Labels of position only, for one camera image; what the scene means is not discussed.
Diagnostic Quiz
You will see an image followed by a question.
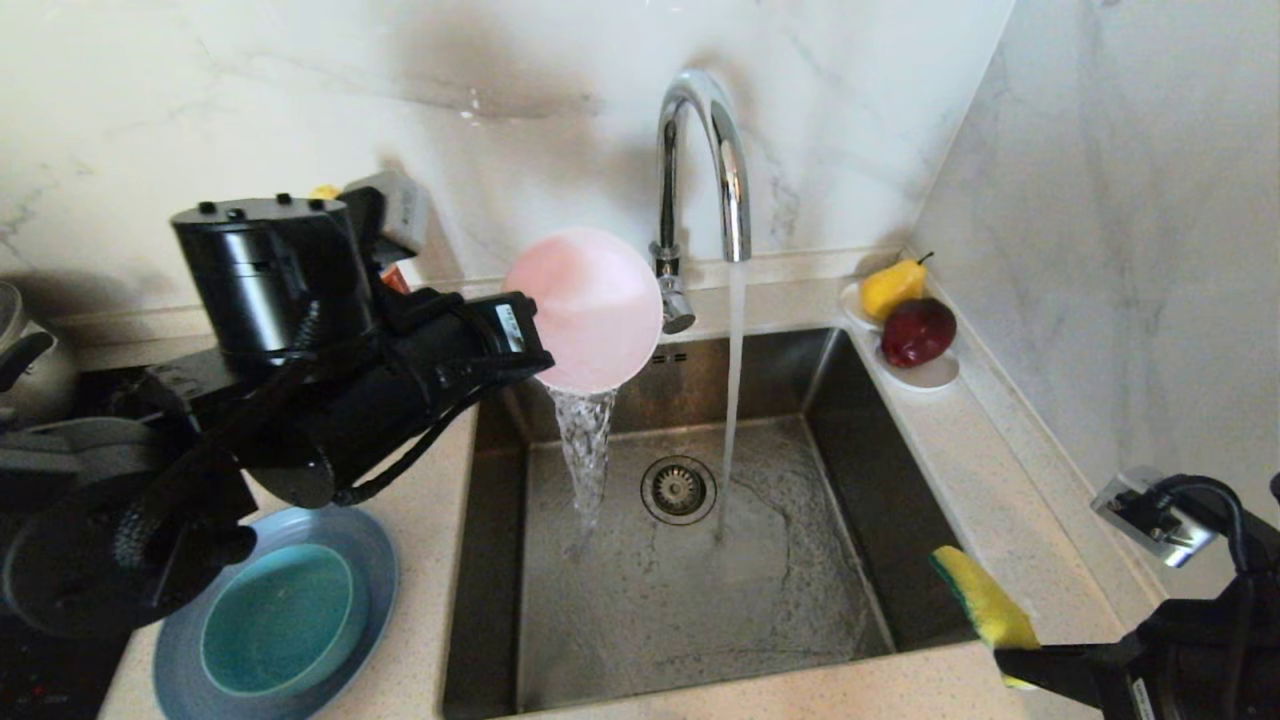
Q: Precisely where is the yellow capped dish soap bottle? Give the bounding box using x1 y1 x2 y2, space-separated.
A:
308 184 413 296

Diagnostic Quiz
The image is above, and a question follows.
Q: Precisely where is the yellow sponge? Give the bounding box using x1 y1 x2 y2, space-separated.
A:
930 546 1041 689

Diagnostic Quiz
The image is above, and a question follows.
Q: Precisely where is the pink plastic bowl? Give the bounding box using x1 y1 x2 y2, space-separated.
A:
503 228 664 394

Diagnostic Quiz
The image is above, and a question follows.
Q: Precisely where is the chrome gooseneck faucet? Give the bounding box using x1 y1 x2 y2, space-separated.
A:
650 68 753 335

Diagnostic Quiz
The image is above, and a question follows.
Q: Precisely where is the teal bowl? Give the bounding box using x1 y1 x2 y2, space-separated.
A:
200 543 369 698

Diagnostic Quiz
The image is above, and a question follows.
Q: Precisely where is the stainless steel sink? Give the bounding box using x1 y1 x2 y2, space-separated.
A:
441 327 976 719

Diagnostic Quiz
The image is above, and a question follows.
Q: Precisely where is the large blue-grey plate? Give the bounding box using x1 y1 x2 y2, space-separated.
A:
152 505 400 720

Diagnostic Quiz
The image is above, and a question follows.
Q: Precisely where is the metal drain strainer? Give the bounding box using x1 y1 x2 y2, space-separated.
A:
640 457 718 527

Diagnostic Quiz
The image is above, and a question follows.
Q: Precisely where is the white fruit dish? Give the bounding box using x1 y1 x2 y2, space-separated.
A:
838 283 961 392

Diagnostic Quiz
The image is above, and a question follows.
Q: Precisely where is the dark red apple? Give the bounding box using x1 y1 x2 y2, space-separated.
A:
880 298 958 369

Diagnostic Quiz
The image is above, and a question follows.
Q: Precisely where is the yellow pear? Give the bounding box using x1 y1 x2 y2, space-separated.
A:
861 253 933 323

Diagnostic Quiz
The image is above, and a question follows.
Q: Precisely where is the black induction cooktop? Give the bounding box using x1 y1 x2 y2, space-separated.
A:
0 360 201 720

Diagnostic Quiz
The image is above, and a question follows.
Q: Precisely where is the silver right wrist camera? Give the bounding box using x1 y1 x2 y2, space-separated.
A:
1090 466 1216 569

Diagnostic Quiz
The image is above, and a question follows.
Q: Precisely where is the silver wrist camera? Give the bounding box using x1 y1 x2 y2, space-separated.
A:
1090 466 1216 569
343 170 433 263

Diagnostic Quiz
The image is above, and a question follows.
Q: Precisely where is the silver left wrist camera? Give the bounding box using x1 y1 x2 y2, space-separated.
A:
343 170 433 263

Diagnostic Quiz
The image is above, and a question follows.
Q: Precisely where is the black left wrist camera bracket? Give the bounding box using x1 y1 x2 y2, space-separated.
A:
340 185 393 291

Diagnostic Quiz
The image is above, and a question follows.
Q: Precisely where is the steel pot with black handle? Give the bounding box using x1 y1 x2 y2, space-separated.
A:
0 300 81 426

